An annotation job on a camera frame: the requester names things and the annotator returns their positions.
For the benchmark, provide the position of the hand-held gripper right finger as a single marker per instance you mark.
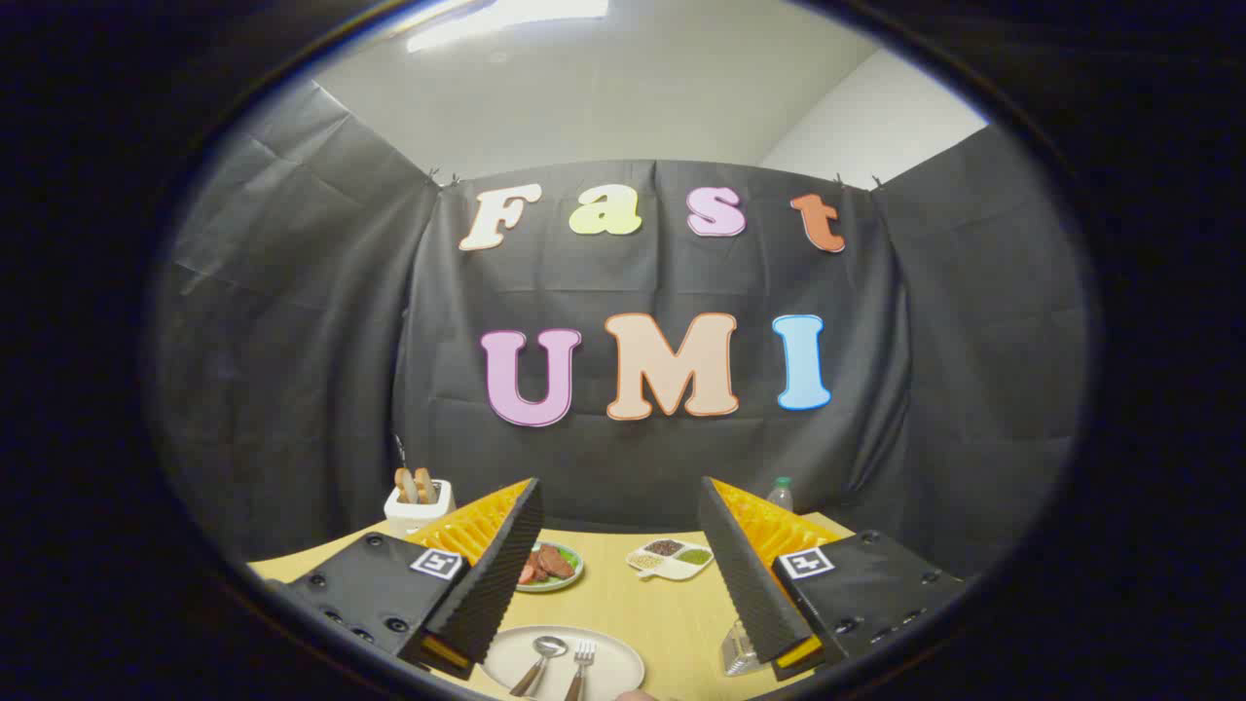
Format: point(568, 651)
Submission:
point(745, 574)

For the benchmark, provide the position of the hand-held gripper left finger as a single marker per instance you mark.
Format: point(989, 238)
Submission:
point(496, 574)

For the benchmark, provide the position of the sliced red sausage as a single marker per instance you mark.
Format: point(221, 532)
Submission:
point(550, 562)

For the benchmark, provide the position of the small green plate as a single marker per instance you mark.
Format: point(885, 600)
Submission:
point(567, 580)

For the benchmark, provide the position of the white divided condiment dish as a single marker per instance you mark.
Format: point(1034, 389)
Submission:
point(672, 569)

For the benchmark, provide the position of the clear glass container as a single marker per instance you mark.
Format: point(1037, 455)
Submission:
point(740, 654)

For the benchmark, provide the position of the clear bottle with green cap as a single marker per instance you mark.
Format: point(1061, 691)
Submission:
point(781, 497)

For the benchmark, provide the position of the white toaster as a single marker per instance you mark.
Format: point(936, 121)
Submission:
point(414, 514)

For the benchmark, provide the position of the toasted bread slice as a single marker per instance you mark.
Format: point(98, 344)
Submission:
point(405, 485)
point(425, 484)

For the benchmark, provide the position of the large white plate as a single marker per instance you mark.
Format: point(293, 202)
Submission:
point(613, 667)

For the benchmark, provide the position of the black backdrop cloth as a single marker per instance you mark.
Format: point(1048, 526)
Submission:
point(321, 370)

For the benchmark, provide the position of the ceiling light panel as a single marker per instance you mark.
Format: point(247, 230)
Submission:
point(506, 18)

